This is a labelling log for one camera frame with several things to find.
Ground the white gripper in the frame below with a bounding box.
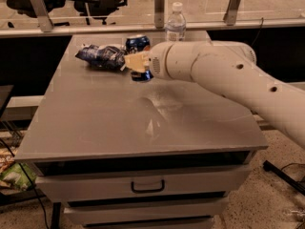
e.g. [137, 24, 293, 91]
[124, 42, 172, 80]

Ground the blue pepsi can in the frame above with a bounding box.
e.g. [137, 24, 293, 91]
[125, 34, 153, 82]

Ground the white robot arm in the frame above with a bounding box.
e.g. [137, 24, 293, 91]
[125, 41, 305, 148]

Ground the blue crumpled chip bag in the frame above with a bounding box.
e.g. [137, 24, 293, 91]
[75, 45, 127, 71]

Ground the clear plastic water bottle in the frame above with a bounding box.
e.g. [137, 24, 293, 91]
[165, 2, 186, 41]

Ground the grey drawer cabinet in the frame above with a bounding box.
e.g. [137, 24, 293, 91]
[17, 34, 266, 229]

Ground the black stand leg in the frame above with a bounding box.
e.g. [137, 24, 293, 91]
[263, 160, 305, 196]

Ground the green snack bag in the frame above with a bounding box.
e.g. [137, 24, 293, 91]
[0, 163, 37, 191]

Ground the middle metal rail bracket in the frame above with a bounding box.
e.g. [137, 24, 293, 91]
[154, 0, 165, 29]

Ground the metal rail bracket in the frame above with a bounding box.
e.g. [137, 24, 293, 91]
[30, 0, 53, 32]
[223, 0, 241, 26]
[154, 0, 165, 29]

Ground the right metal rail bracket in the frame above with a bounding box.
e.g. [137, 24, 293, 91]
[223, 0, 241, 26]

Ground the left metal rail bracket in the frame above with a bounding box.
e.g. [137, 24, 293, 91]
[30, 0, 53, 32]

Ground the black top drawer handle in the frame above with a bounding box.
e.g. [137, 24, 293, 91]
[131, 179, 165, 194]

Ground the grey horizontal rail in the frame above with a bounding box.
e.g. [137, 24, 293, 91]
[0, 17, 305, 38]

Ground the black floor cable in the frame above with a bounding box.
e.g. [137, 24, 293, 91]
[0, 136, 51, 229]

